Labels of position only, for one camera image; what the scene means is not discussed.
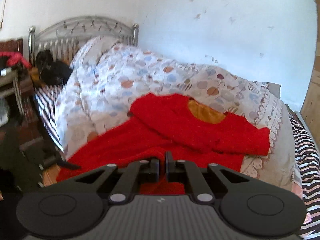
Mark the red knit sweater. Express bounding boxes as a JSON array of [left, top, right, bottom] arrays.
[[57, 93, 270, 181]]

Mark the striped bed sheet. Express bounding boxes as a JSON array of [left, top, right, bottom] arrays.
[[34, 86, 319, 239]]

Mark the dark wooden nightstand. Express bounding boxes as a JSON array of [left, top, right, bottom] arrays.
[[0, 38, 61, 176]]

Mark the wooden plywood board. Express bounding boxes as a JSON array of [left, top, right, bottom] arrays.
[[301, 55, 320, 136]]

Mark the black bag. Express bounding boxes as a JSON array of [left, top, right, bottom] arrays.
[[35, 49, 72, 86]]

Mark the heart patterned white duvet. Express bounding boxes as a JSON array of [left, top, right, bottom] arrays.
[[55, 36, 302, 195]]

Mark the red pink cloth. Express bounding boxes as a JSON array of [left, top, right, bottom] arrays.
[[0, 51, 32, 69]]

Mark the metal bed headboard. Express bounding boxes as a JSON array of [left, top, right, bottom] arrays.
[[28, 15, 139, 66]]

